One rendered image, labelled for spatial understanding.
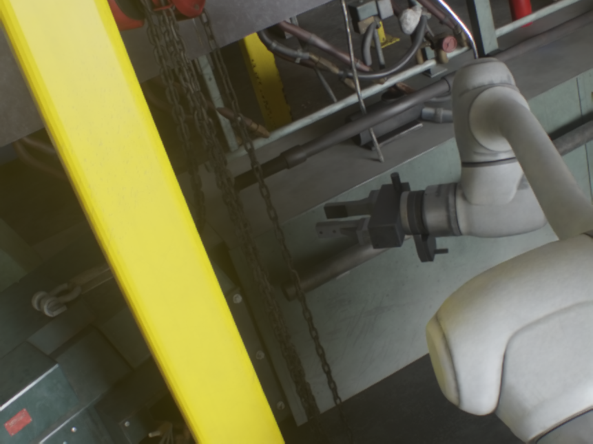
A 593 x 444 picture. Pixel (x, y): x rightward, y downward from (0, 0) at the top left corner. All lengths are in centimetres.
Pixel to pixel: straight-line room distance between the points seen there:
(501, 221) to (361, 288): 89
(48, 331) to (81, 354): 7
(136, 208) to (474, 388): 39
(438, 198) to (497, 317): 63
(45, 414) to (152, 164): 63
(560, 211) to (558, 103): 129
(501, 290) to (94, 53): 45
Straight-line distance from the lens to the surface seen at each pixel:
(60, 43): 86
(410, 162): 218
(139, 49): 188
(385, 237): 145
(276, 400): 174
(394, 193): 151
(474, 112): 137
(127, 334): 151
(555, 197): 117
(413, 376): 243
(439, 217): 144
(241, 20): 194
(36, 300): 154
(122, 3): 134
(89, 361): 149
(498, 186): 141
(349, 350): 233
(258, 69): 359
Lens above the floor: 163
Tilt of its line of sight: 30 degrees down
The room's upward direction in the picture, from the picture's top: 18 degrees counter-clockwise
